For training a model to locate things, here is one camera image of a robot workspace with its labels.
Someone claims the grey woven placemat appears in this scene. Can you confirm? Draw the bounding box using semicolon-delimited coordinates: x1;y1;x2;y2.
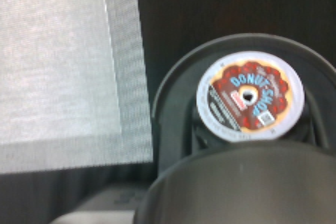
0;0;152;174

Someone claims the white coffee pod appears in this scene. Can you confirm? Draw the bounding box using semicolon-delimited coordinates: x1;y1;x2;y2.
194;51;304;142

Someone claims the grey pod coffee machine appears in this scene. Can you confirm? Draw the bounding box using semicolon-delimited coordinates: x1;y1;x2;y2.
50;33;336;224

